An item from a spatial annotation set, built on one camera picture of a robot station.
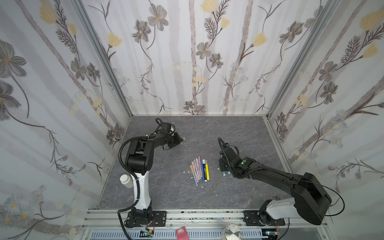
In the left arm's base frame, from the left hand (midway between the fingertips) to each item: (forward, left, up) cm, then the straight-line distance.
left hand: (180, 135), depth 103 cm
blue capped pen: (-23, -14, -2) cm, 27 cm away
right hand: (-21, -23, +6) cm, 32 cm away
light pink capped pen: (-20, -8, -3) cm, 21 cm away
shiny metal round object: (-57, -22, +14) cm, 63 cm away
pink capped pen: (-20, -11, -2) cm, 23 cm away
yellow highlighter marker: (-27, -17, -2) cm, 32 cm away
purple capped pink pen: (-22, -13, -3) cm, 25 cm away
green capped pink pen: (-24, -10, -3) cm, 26 cm away
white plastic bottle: (-33, +27, +6) cm, 43 cm away
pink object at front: (-56, -2, -3) cm, 56 cm away
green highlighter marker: (-27, -27, -1) cm, 38 cm away
